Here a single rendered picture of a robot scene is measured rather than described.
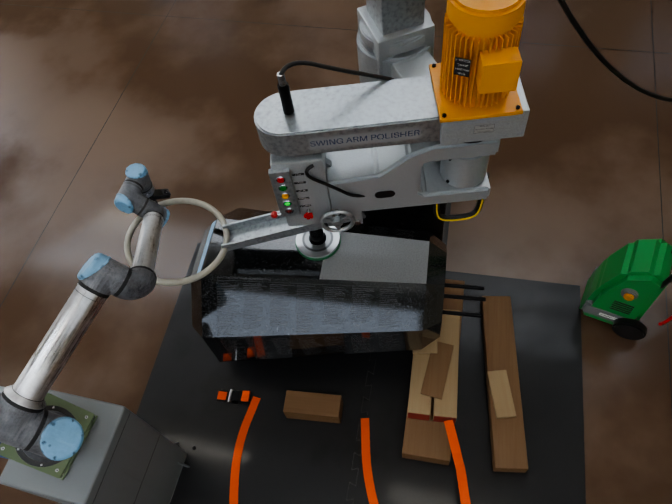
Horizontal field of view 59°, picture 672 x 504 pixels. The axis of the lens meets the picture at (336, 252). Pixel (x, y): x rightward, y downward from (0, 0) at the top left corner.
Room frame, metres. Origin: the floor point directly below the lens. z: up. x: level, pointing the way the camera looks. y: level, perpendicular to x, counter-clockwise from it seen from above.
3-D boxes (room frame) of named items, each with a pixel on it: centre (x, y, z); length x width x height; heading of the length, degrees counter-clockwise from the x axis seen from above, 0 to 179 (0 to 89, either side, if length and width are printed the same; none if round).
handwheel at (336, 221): (1.44, -0.03, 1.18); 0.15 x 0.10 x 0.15; 84
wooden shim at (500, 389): (0.88, -0.72, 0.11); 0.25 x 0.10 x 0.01; 175
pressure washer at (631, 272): (1.29, -1.51, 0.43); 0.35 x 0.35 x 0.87; 56
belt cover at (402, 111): (1.53, -0.27, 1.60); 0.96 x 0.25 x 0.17; 84
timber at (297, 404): (1.01, 0.27, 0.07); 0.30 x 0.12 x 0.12; 74
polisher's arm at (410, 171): (1.52, -0.31, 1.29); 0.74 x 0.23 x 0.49; 84
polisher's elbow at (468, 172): (1.50, -0.58, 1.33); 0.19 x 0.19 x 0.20
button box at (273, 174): (1.46, 0.16, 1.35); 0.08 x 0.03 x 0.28; 84
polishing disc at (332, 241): (1.57, 0.07, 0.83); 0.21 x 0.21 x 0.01
